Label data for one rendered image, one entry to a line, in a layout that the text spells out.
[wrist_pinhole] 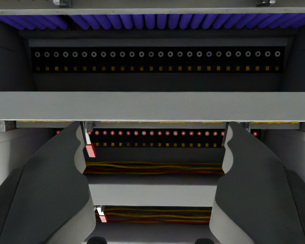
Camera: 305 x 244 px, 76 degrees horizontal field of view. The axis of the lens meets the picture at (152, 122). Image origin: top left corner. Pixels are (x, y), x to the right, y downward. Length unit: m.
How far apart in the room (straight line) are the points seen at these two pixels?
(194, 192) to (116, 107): 0.24
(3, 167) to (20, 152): 0.05
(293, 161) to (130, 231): 0.47
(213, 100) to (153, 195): 0.22
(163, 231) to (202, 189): 0.27
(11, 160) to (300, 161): 0.61
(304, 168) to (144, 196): 0.33
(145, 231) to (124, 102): 0.45
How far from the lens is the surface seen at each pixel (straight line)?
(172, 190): 0.42
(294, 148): 0.53
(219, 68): 0.45
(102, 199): 0.44
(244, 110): 0.34
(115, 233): 0.67
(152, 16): 0.36
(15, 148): 0.52
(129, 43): 0.45
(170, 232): 0.66
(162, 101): 0.31
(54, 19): 0.40
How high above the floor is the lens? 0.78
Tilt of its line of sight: 28 degrees up
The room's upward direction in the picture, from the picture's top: 180 degrees clockwise
